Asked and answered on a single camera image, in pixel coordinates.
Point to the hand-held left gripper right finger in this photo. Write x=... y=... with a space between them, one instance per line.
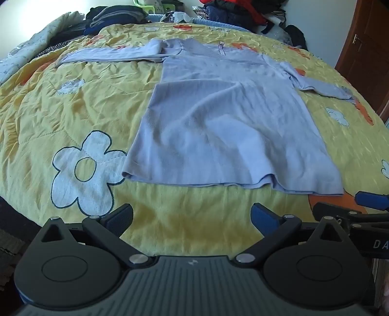
x=262 y=216

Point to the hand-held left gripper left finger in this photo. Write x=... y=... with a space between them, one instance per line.
x=120 y=218

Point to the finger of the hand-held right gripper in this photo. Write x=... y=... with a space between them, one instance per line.
x=372 y=201
x=329 y=211

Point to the light blue sweater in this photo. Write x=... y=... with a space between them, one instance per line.
x=228 y=121

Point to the pile of red dark clothes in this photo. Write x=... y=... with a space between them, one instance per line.
x=231 y=12

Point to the yellow floral blanket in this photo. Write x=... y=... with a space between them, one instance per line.
x=76 y=100

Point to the wooden door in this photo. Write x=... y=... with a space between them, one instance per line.
x=370 y=45

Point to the black bag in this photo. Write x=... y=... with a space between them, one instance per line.
x=296 y=36

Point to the pale printed quilt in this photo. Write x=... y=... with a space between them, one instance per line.
x=27 y=45

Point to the light blue knitted cloth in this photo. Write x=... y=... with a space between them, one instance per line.
x=218 y=23

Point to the grey white garment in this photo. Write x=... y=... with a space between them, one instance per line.
x=176 y=16

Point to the green plastic item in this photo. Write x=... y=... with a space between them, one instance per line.
x=152 y=7

